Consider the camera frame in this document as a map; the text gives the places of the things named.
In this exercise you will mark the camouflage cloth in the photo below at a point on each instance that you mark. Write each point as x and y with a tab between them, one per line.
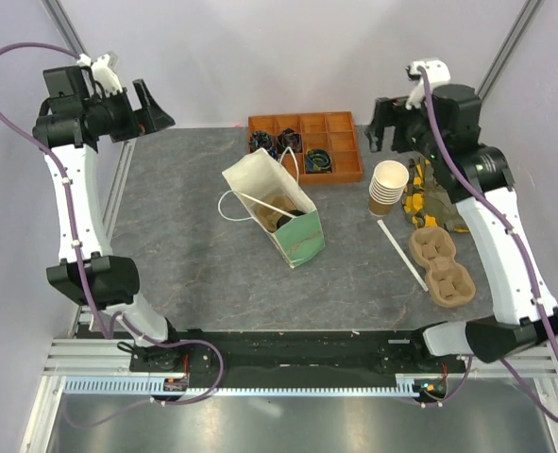
426	203

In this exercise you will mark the black plastic cup lid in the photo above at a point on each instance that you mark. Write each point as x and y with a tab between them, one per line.
286	218

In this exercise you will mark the green yellow rolled tie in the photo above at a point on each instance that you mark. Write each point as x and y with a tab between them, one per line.
317	161

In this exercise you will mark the green printed paper bag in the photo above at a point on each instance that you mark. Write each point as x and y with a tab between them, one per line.
259	175

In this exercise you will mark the cardboard cup carrier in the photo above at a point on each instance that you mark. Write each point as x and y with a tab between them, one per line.
450	285
268	217

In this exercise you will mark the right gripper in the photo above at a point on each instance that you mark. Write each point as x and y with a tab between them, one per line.
390	111

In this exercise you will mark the brown rolled tie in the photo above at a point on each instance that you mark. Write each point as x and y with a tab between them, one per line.
289	138

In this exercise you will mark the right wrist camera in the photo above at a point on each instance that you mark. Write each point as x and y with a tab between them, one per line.
427	74

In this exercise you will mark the stack of paper cups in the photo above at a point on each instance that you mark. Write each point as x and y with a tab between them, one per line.
386	187

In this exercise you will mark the white straw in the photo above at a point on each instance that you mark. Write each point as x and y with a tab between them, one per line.
271	207
403	256

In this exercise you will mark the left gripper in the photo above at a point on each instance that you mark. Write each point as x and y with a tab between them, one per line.
150	119

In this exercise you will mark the orange wooden compartment tray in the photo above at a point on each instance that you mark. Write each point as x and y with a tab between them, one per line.
333	131

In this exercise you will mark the dark rolled tie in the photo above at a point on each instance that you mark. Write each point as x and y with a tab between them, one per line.
260	139

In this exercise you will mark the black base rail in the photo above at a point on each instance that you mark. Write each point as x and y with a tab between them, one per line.
318	357

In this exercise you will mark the slotted cable duct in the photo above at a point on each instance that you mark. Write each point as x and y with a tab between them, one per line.
174	385

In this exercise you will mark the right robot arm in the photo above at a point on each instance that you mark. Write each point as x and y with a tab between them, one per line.
445	130

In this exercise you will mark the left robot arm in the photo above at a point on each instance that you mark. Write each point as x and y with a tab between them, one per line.
84	104

